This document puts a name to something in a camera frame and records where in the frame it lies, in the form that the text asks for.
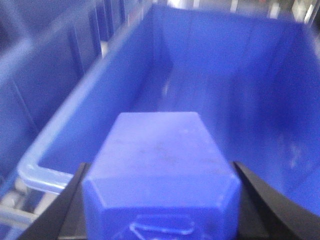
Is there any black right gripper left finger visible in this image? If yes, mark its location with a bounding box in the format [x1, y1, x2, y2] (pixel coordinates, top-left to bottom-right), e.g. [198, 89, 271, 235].
[18, 162, 91, 240]

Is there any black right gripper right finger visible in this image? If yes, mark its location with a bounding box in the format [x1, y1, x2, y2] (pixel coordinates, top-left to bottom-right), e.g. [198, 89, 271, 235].
[232, 161, 320, 240]

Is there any blue bottle-shaped plastic part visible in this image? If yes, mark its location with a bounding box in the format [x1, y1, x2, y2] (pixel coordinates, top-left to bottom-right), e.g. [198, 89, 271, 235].
[82, 112, 241, 240]

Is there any blue target bin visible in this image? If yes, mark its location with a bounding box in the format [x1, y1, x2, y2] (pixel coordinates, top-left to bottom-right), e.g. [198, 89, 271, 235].
[17, 4, 320, 215]

